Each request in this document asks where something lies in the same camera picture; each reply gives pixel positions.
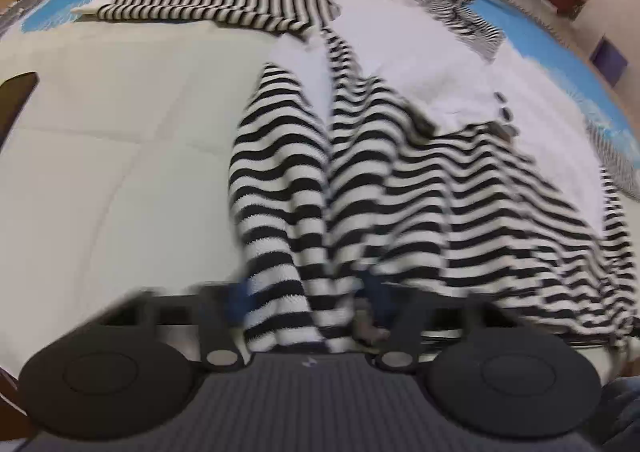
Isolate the black smartphone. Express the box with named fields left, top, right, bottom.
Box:
left=0, top=71, right=39, bottom=149

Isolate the blue white patterned bedsheet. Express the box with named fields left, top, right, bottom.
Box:
left=0, top=0, right=640, bottom=378

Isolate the purple box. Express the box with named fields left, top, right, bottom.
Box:
left=590, top=37, right=628, bottom=88

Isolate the black white striped hooded top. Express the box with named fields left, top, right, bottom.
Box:
left=82, top=0, right=638, bottom=352

